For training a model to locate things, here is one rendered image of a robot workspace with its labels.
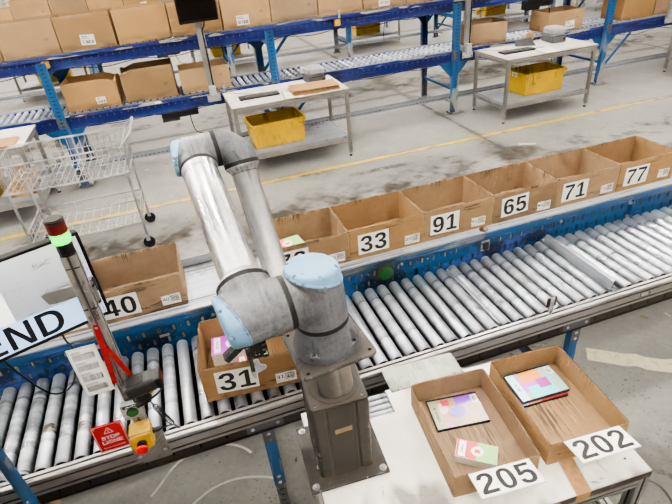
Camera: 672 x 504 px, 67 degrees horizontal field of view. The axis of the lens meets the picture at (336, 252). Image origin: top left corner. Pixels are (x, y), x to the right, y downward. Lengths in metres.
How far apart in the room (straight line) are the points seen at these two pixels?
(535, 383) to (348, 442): 0.75
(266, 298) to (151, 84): 5.23
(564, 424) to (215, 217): 1.34
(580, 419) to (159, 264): 1.91
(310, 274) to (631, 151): 2.69
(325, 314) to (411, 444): 0.69
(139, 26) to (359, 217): 4.39
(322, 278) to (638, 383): 2.37
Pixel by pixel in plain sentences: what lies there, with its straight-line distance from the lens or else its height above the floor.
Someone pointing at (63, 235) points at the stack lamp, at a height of 1.62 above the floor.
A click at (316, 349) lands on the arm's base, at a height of 1.29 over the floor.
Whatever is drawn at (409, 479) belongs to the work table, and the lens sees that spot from 1.78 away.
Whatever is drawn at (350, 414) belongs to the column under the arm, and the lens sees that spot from 1.59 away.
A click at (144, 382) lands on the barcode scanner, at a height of 1.09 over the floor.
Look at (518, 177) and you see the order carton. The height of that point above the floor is 0.96.
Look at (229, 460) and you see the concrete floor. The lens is 2.86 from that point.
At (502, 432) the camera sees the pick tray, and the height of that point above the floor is 0.76.
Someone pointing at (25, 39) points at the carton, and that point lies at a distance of 6.65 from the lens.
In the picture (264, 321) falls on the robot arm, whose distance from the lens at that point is 1.28.
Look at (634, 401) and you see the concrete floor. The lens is 3.22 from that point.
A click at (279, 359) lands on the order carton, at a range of 1.98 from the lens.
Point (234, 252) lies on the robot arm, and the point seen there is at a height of 1.54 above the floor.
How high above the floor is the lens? 2.24
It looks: 32 degrees down
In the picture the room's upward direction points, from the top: 6 degrees counter-clockwise
